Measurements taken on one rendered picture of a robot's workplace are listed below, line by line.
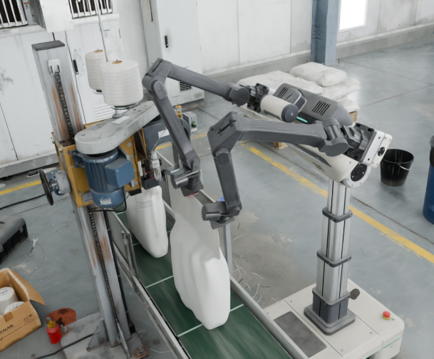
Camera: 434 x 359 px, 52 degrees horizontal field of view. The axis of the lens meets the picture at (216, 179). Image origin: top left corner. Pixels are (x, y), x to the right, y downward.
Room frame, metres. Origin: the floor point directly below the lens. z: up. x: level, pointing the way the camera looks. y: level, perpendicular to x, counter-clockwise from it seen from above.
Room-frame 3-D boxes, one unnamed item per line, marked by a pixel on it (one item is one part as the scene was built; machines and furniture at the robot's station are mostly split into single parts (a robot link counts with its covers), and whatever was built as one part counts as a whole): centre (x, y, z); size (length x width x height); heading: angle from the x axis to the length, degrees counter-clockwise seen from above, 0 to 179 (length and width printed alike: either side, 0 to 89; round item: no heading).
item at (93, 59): (2.06, 0.49, 1.61); 0.15 x 0.14 x 0.17; 28
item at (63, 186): (1.88, 0.73, 1.14); 0.11 x 0.06 x 0.11; 28
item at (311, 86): (4.72, -0.86, 0.56); 0.66 x 0.42 x 0.15; 118
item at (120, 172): (1.70, 0.41, 1.25); 0.10 x 0.08 x 0.12; 143
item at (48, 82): (1.94, 0.66, 0.88); 0.12 x 0.11 x 1.74; 118
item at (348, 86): (5.02, -1.37, 0.44); 0.68 x 0.44 x 0.15; 118
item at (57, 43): (1.94, 0.66, 1.76); 0.12 x 0.11 x 0.01; 118
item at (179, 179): (1.70, 0.13, 1.23); 0.11 x 0.09 x 0.12; 119
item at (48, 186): (1.84, 0.80, 1.13); 0.18 x 0.11 x 0.18; 28
